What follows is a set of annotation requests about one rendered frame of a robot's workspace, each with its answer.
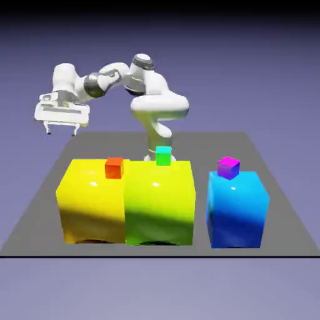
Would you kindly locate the small magenta cube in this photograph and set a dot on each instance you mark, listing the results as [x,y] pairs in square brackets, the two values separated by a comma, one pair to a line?
[228,168]

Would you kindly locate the small green cube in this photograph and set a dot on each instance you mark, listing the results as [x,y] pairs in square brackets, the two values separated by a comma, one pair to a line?
[163,156]

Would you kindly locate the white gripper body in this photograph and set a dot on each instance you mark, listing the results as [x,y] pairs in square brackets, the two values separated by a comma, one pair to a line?
[61,114]

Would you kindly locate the small orange cube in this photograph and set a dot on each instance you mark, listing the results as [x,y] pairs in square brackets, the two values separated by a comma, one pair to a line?
[114,168]

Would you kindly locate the large lime green box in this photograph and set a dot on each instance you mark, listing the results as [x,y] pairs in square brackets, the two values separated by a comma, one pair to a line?
[160,205]

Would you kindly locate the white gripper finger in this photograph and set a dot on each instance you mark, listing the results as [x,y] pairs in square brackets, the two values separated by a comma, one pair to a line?
[47,127]
[75,130]

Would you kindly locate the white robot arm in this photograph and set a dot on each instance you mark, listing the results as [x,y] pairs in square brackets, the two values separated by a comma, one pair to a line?
[160,102]

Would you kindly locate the large blue box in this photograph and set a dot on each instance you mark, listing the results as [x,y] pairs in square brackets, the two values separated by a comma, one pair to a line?
[236,210]

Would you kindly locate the large yellow box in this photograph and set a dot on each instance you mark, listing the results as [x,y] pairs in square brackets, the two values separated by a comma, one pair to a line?
[92,202]

